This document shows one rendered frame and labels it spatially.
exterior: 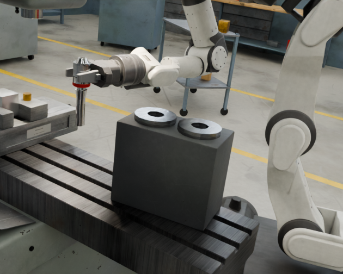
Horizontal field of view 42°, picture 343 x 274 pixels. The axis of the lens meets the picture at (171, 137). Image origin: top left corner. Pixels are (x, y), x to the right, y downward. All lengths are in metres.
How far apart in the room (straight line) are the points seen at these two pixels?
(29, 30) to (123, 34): 1.77
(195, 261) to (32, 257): 0.41
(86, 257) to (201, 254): 0.49
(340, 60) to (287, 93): 7.17
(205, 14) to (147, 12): 5.64
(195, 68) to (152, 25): 5.66
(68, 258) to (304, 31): 0.85
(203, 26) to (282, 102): 0.36
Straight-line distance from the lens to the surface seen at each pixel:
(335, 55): 8.48
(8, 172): 1.12
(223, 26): 4.48
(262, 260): 1.55
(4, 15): 5.72
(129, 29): 7.20
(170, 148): 0.89
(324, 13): 1.24
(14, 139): 1.22
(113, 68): 1.22
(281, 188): 1.41
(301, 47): 1.26
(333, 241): 1.45
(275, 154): 1.32
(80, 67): 1.19
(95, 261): 1.34
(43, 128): 1.27
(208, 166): 0.87
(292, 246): 1.46
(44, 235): 1.10
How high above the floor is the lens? 1.44
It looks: 22 degrees down
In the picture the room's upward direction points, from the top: 7 degrees clockwise
